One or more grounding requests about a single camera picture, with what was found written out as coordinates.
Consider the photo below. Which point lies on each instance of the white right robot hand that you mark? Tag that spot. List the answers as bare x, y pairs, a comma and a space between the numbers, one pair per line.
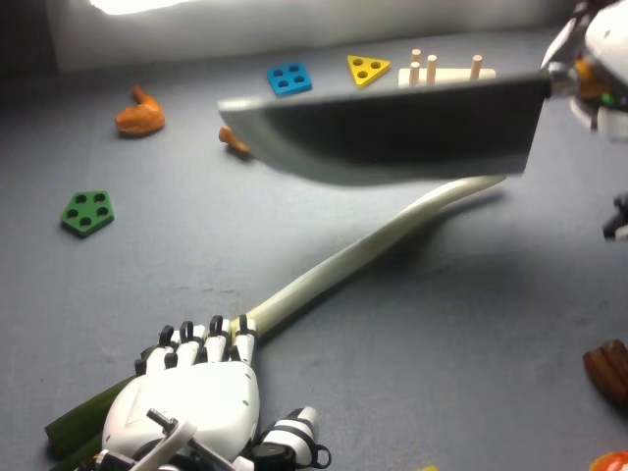
603, 44

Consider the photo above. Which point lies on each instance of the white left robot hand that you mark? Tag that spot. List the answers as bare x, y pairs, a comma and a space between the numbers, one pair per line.
196, 397

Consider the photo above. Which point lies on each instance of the long green leek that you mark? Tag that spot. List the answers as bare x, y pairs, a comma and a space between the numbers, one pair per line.
343, 260

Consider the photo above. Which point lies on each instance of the wooden peg board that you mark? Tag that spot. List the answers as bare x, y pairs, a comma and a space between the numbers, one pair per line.
451, 76

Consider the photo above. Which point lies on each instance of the green pentagon block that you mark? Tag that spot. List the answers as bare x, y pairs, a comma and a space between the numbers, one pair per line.
88, 218

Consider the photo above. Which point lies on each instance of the yellow triangle three-hole block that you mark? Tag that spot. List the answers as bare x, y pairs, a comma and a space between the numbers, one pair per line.
368, 73

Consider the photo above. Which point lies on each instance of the yellow rectangular two-hole block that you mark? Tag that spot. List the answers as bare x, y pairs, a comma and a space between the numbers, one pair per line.
430, 468

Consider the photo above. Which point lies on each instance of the orange toy chicken wing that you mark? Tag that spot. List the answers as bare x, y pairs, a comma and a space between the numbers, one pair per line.
230, 137

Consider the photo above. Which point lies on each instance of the orange toy chicken drumstick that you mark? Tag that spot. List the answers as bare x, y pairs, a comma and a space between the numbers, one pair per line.
142, 118

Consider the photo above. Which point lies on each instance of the blue square four-hole block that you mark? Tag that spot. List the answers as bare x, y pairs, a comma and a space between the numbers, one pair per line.
289, 80

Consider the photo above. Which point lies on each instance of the brown toy food piece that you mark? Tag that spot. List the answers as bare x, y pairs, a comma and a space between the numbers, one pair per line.
611, 370

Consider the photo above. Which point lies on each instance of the orange toy tart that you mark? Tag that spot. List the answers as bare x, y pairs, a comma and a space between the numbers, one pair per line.
611, 462

